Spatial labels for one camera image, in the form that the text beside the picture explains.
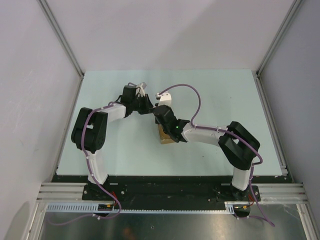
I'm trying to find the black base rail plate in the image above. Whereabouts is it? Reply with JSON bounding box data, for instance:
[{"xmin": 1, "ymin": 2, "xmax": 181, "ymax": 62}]
[{"xmin": 52, "ymin": 175, "xmax": 292, "ymax": 211}]

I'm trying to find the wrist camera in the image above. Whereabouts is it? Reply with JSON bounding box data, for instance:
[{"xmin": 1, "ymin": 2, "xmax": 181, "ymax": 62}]
[
  {"xmin": 155, "ymin": 91, "xmax": 172, "ymax": 107},
  {"xmin": 135, "ymin": 82, "xmax": 147, "ymax": 97}
]

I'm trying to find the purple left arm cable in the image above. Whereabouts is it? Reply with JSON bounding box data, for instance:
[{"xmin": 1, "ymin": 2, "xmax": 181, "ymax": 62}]
[{"xmin": 47, "ymin": 82, "xmax": 143, "ymax": 227}]

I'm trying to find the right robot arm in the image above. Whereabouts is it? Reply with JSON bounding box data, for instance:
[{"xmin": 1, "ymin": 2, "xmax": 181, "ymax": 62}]
[{"xmin": 153, "ymin": 105, "xmax": 261, "ymax": 201}]

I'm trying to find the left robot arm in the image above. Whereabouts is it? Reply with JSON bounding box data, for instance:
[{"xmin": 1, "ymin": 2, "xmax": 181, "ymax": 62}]
[{"xmin": 71, "ymin": 82, "xmax": 153, "ymax": 200}]

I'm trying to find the left aluminium frame post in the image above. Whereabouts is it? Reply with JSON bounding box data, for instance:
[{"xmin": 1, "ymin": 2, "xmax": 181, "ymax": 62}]
[{"xmin": 36, "ymin": 0, "xmax": 85, "ymax": 77}]

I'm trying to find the right aluminium frame post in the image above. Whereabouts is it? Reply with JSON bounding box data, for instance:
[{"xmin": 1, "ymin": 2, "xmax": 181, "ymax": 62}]
[{"xmin": 256, "ymin": 0, "xmax": 305, "ymax": 76}]

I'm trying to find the brown cardboard express box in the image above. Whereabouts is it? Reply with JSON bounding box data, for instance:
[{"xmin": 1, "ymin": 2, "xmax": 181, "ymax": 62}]
[{"xmin": 157, "ymin": 124, "xmax": 175, "ymax": 145}]

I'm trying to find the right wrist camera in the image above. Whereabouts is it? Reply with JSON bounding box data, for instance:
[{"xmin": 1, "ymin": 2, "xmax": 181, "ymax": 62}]
[{"xmin": 155, "ymin": 91, "xmax": 172, "ymax": 107}]

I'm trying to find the aluminium crossbar profile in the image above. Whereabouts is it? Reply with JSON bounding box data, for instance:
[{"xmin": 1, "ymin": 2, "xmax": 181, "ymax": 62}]
[{"xmin": 36, "ymin": 182, "xmax": 309, "ymax": 204}]

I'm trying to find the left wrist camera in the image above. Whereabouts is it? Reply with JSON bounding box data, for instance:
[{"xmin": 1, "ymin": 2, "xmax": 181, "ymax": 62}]
[{"xmin": 135, "ymin": 82, "xmax": 147, "ymax": 97}]

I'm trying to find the grey slotted cable duct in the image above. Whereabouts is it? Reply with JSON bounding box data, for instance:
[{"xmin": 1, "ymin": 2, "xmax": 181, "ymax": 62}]
[{"xmin": 45, "ymin": 201, "xmax": 237, "ymax": 215}]

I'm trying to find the aluminium frame post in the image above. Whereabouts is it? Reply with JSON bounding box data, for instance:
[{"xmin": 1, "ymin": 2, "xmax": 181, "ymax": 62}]
[
  {"xmin": 256, "ymin": 0, "xmax": 305, "ymax": 76},
  {"xmin": 36, "ymin": 0, "xmax": 85, "ymax": 77}
]

